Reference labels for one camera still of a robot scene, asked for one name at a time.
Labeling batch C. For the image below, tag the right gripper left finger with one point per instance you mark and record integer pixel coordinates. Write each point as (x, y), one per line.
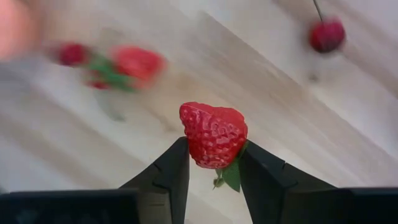
(168, 174)

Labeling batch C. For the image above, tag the red fake cherry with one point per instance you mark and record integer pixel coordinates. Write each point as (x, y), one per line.
(73, 54)
(326, 35)

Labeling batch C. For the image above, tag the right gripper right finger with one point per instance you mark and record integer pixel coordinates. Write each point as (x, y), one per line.
(264, 186)

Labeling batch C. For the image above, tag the pale orange toy peach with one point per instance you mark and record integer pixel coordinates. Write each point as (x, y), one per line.
(12, 28)

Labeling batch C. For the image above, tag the fake strawberry green leaves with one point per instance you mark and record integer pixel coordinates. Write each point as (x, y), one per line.
(138, 63)
(214, 137)

